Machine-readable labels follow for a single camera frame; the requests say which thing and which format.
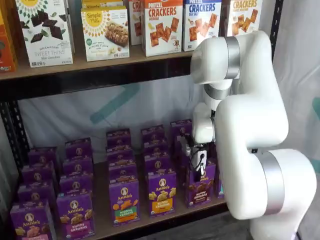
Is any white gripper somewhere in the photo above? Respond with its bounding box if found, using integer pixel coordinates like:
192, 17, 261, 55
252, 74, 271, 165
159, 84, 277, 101
190, 146, 208, 182

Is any purple Annie's box brown patch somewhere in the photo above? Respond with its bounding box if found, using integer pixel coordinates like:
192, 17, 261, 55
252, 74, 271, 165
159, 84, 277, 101
186, 161, 217, 209

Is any purple Annie's box teal label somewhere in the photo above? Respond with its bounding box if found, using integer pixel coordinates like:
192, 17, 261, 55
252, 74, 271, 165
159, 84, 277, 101
216, 172, 226, 200

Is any purple Annie's box yellow label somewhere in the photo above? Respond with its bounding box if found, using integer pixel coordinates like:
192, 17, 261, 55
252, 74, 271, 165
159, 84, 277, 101
147, 171, 178, 217

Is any purple Annie's box green label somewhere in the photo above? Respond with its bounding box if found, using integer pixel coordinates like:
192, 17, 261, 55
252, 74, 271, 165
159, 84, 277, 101
108, 179, 141, 227

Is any wooden shelf board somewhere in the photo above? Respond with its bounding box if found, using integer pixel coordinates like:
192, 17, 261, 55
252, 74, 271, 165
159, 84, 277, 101
0, 46, 198, 81
47, 149, 229, 240

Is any purple Annie's box magenta label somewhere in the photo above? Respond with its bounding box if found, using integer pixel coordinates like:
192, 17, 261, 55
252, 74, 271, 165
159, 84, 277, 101
56, 192, 96, 238

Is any orange pretzel crackers box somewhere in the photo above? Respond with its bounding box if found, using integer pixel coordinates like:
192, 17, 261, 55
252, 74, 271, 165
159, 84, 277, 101
141, 0, 183, 58

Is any blue pretzel crackers box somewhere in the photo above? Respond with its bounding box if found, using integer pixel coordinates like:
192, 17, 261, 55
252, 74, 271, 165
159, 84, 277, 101
182, 0, 223, 53

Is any black metal shelf rack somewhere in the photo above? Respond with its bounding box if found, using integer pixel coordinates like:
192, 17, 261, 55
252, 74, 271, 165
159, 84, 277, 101
0, 0, 286, 240

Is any pretzel crackers box pale yellow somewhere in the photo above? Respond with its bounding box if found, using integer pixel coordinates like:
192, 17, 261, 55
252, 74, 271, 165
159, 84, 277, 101
128, 0, 144, 47

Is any Simple Mills bars box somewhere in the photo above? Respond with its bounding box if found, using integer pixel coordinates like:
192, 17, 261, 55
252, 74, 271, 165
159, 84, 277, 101
81, 0, 125, 10
80, 5, 131, 63

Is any purple Annie's box pink patch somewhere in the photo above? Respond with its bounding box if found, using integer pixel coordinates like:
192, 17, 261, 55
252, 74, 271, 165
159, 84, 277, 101
9, 199, 57, 240

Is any white Sweet Thins box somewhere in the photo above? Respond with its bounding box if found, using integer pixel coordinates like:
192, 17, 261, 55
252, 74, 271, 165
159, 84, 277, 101
14, 0, 76, 68

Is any orange snack box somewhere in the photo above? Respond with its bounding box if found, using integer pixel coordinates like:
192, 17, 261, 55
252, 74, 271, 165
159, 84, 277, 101
0, 0, 19, 74

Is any white backdrop sheet teal print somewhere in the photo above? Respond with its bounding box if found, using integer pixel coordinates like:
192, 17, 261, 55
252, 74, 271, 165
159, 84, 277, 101
17, 74, 209, 161

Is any pale fabric curtain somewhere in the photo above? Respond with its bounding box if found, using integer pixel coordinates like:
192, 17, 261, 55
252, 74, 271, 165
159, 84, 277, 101
269, 0, 320, 240

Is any black looped gripper cable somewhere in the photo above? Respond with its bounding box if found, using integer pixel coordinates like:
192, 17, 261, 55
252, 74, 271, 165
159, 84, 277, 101
188, 149, 206, 173

